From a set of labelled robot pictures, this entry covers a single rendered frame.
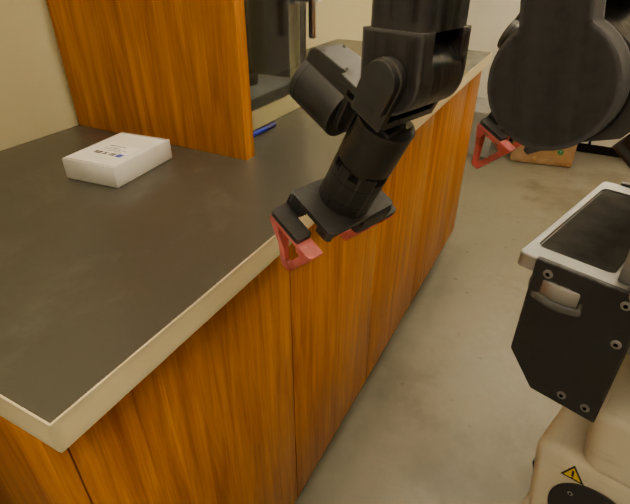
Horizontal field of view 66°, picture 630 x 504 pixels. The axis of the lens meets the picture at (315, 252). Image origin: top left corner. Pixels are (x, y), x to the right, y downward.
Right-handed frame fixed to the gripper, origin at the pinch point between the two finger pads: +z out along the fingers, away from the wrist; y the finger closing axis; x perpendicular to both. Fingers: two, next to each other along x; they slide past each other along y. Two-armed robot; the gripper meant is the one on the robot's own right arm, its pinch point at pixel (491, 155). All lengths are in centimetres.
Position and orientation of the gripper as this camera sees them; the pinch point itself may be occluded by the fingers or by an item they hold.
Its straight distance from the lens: 90.9
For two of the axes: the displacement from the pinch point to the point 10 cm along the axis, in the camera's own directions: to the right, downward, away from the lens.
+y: -7.1, 3.8, -6.0
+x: 6.3, 7.2, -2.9
